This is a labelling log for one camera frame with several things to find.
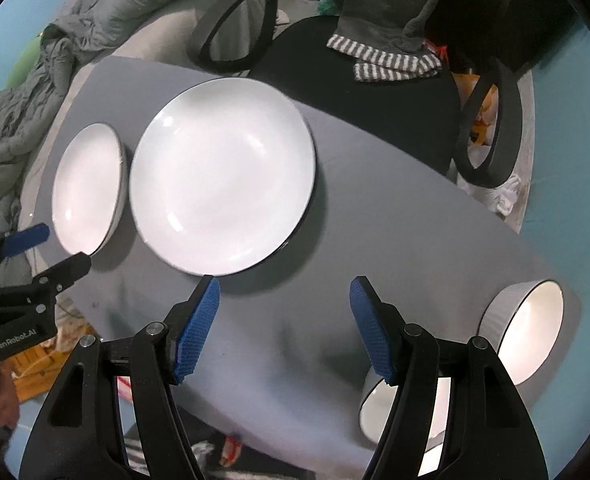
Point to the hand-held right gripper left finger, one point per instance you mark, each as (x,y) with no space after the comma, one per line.
(197,330)

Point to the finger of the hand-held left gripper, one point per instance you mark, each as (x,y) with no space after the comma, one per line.
(67,267)
(25,239)

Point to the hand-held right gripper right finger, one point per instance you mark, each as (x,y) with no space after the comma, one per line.
(375,332)

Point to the small white plate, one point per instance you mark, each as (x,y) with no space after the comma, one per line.
(85,195)

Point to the white ribbed bowl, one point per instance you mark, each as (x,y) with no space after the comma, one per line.
(530,330)
(375,410)

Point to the large white plate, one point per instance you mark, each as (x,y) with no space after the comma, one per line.
(222,175)

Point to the orange wooden crate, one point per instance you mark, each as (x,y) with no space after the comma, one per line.
(35,360)

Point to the grey puffer jacket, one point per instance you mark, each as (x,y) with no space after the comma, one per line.
(25,110)

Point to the green cushion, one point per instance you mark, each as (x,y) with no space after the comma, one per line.
(31,60)

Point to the white crumpled cloth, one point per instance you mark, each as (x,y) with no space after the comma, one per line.
(507,195)

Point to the black office chair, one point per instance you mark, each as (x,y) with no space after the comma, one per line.
(375,110)

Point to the black chair armrest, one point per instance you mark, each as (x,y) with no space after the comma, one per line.
(505,125)
(205,25)

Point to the orange plastic bag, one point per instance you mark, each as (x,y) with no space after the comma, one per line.
(480,105)

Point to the grey garment with striped cuffs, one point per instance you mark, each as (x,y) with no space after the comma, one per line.
(375,0)

